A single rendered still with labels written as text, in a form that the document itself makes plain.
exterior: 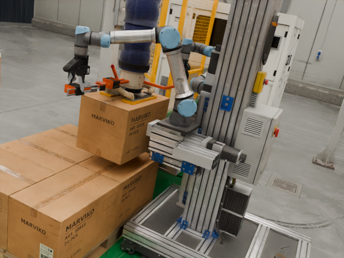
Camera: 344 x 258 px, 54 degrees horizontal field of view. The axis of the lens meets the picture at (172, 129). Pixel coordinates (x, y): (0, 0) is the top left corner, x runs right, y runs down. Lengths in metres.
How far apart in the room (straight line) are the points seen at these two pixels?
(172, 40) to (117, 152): 0.88
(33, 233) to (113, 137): 0.76
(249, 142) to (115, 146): 0.89
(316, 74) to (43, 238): 10.12
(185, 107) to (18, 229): 1.23
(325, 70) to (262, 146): 9.23
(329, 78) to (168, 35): 9.67
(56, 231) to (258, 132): 1.33
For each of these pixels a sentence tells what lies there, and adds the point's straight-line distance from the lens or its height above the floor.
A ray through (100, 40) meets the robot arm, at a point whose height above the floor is 1.50.
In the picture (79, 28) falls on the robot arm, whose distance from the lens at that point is 2.00.
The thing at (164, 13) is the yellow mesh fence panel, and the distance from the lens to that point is 3.67.
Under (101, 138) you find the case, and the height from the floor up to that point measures 0.81.
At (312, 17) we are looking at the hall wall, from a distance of 11.37.
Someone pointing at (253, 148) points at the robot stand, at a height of 1.01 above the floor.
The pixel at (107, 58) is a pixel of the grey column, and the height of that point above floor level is 1.10.
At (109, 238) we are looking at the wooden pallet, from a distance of 2.64.
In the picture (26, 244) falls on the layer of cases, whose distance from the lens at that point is 2.31.
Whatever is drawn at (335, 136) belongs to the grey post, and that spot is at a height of 0.46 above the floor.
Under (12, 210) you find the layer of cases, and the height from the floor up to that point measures 0.46.
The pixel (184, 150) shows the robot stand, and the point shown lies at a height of 0.94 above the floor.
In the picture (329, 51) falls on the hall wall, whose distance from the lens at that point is 11.33.
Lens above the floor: 1.73
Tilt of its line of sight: 19 degrees down
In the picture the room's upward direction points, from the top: 11 degrees clockwise
